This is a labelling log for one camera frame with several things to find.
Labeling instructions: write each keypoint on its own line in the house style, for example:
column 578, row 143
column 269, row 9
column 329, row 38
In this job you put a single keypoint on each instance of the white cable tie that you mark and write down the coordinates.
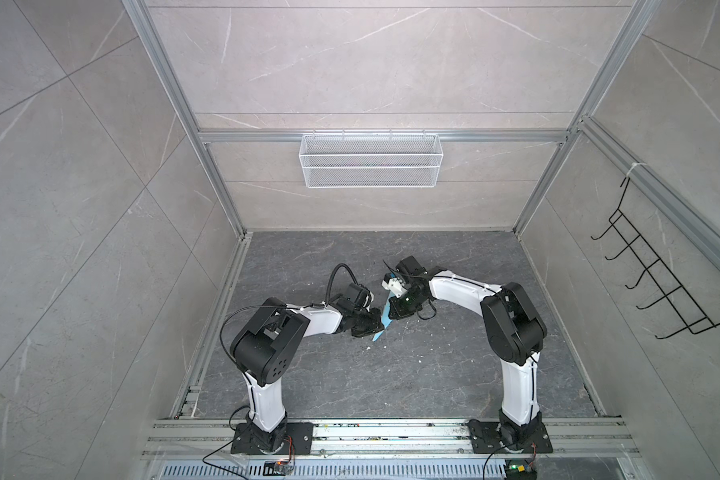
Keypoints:
column 633, row 166

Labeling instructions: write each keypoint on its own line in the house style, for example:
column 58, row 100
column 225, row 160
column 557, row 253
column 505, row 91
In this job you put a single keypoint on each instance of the white wire mesh basket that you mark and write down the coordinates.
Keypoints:
column 334, row 161

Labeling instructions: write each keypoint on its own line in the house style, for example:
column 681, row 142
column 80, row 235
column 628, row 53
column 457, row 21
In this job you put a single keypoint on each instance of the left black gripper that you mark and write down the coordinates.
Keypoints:
column 377, row 324

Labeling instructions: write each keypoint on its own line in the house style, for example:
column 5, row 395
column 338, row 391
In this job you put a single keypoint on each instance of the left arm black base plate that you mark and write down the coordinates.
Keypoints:
column 273, row 439

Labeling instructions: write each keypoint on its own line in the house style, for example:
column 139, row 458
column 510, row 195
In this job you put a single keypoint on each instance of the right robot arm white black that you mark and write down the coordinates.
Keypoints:
column 514, row 330

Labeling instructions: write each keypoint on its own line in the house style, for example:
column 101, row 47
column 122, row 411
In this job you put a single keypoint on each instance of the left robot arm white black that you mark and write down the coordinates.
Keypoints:
column 265, row 347

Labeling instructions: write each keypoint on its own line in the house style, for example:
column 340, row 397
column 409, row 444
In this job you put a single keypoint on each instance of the black wire hook rack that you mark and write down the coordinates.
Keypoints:
column 654, row 270

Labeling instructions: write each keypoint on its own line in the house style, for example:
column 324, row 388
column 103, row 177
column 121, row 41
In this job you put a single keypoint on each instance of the aluminium mounting rail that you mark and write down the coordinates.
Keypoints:
column 402, row 438

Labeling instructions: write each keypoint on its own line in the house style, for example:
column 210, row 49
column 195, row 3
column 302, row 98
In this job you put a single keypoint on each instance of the light blue paper sheet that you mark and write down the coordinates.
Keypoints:
column 385, row 320

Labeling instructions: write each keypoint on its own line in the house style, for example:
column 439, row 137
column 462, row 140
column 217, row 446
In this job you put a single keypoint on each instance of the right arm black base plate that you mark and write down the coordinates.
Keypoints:
column 490, row 436

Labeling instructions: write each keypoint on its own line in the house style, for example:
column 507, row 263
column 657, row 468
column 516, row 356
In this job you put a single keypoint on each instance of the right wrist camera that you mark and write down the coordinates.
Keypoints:
column 400, row 279

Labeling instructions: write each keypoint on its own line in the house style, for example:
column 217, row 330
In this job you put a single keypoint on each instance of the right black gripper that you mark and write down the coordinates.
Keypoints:
column 399, row 313

